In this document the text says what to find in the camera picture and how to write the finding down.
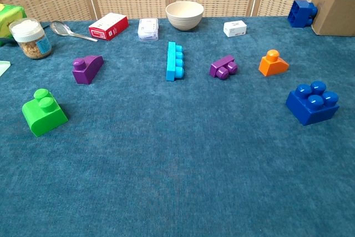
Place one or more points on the clear plastic card case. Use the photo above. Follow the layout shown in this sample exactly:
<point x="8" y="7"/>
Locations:
<point x="148" y="29"/>

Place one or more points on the small white box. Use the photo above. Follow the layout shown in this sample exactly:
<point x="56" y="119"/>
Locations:
<point x="234" y="29"/>

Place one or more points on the cardboard box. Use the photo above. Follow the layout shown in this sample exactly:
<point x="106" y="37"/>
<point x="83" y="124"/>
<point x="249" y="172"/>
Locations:
<point x="335" y="4"/>

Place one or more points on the green two-stud rounded block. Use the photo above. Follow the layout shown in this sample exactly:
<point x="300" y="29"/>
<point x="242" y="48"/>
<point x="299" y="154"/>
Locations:
<point x="44" y="120"/>

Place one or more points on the light blue long block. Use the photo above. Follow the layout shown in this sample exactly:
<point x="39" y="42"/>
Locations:
<point x="170" y="62"/>

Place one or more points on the white-lidded snack jar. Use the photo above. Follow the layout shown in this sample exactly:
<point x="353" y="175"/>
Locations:
<point x="30" y="40"/>

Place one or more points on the small purple two-stud block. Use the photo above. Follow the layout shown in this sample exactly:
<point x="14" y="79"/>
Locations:
<point x="219" y="66"/>

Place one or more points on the beige bowl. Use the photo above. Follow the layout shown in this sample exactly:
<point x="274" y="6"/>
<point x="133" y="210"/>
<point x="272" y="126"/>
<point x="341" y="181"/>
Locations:
<point x="184" y="20"/>

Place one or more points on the light green dustpan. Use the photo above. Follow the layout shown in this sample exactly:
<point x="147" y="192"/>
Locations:
<point x="3" y="67"/>

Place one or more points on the green yellow tissue box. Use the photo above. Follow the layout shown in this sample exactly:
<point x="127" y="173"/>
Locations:
<point x="8" y="15"/>

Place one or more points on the metal spoon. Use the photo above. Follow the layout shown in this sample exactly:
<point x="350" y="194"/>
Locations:
<point x="59" y="28"/>

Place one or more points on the teal blue table cloth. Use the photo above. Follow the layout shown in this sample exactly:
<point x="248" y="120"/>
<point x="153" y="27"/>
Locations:
<point x="177" y="165"/>

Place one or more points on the dark blue four-stud block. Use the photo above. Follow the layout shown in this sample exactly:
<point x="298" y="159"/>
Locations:
<point x="308" y="112"/>
<point x="298" y="15"/>

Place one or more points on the orange sloped one-stud block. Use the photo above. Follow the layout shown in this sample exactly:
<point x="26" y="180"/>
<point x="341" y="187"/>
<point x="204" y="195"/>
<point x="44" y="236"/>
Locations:
<point x="270" y="66"/>

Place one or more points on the red and white box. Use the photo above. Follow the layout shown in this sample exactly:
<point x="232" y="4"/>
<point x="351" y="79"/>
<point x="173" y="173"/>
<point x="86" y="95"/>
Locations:
<point x="108" y="27"/>

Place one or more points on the purple sloped one-stud block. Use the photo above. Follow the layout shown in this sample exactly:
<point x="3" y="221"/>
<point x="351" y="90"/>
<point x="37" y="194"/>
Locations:
<point x="86" y="71"/>

